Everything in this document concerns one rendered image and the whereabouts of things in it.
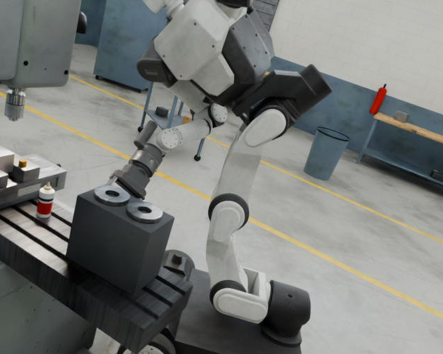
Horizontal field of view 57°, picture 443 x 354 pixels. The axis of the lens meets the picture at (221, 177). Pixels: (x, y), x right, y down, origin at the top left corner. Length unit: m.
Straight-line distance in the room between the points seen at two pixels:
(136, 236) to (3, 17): 0.55
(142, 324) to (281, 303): 0.73
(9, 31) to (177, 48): 0.47
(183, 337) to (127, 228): 0.65
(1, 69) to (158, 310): 0.66
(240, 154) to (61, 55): 0.60
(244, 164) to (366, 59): 7.10
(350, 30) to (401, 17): 0.87
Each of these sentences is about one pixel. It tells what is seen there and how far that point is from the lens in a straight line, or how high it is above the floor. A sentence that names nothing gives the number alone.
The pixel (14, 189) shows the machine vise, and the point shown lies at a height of 0.98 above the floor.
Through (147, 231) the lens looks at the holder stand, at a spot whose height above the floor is 1.12.
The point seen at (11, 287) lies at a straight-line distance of 1.34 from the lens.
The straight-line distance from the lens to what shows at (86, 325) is 1.86.
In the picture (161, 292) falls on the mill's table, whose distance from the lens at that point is 1.11.
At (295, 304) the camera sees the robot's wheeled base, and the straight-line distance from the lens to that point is 1.63.
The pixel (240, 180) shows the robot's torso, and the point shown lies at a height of 1.14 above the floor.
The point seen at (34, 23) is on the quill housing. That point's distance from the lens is 1.10.
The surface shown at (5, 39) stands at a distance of 1.04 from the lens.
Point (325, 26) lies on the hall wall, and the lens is 8.52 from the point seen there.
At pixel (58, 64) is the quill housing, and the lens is 1.18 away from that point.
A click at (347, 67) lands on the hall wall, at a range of 8.38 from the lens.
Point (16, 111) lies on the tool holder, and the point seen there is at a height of 1.22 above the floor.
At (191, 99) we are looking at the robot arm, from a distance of 1.49.
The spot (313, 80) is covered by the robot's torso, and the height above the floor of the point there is 1.52.
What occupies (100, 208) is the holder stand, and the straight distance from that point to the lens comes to 1.03.
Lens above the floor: 1.62
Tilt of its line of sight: 21 degrees down
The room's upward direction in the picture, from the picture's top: 18 degrees clockwise
